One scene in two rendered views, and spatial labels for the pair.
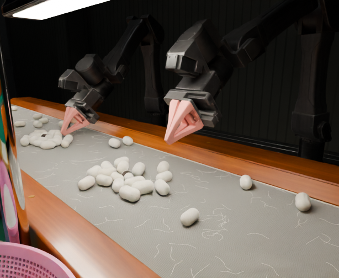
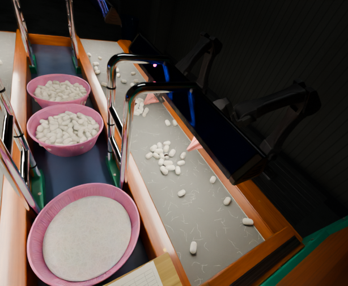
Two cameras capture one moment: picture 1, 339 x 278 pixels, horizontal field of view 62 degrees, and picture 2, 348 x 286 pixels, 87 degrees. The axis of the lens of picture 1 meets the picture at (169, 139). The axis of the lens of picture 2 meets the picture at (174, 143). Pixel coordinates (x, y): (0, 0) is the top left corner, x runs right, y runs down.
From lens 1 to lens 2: 0.36 m
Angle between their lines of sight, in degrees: 27
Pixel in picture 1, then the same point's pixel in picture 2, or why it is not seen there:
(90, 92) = not seen: hidden behind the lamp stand
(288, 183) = (229, 187)
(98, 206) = (151, 171)
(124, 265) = (152, 211)
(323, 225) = (226, 214)
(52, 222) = (134, 181)
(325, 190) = (240, 198)
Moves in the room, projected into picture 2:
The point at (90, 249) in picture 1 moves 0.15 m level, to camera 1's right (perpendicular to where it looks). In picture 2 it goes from (144, 200) to (189, 218)
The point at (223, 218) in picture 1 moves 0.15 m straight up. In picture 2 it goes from (194, 196) to (208, 171)
